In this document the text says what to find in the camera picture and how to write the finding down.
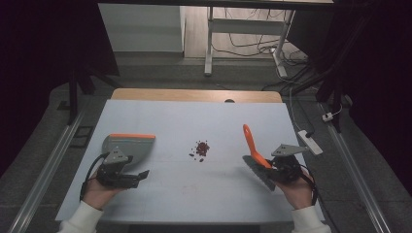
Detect person's right hand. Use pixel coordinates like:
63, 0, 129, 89
275, 171, 317, 211

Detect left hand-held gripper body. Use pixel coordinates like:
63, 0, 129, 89
95, 147, 134, 189

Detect white desk frame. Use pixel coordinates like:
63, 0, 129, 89
203, 6, 296, 79

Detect black stand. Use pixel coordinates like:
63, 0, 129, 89
57, 62, 121, 126
291, 16, 361, 134

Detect person's left hand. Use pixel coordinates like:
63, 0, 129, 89
82, 176, 126, 212

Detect orange-handled grey brush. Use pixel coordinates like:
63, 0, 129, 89
241, 123, 277, 192

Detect black floor bracket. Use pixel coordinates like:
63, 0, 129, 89
69, 125, 95, 150

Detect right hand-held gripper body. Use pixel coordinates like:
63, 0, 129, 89
271, 144, 309, 183

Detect tangle of black floor cables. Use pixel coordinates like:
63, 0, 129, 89
212, 7, 309, 67

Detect scattered red beans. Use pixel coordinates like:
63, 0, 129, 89
189, 140, 211, 163

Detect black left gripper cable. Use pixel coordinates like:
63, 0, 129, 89
79, 152, 110, 202

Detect white power strip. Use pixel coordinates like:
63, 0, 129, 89
297, 129, 325, 156

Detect metal floor rail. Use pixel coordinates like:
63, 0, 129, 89
318, 102, 393, 233
7, 108, 87, 233

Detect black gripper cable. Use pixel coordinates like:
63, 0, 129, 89
300, 164, 321, 207
79, 152, 110, 202

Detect white cabinet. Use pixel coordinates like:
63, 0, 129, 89
98, 3, 186, 53

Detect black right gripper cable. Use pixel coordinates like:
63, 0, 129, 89
300, 164, 321, 207

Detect wooden table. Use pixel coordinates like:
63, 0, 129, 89
111, 87, 284, 104

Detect grey dustpan with orange edge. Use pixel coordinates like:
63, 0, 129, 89
101, 133, 156, 171

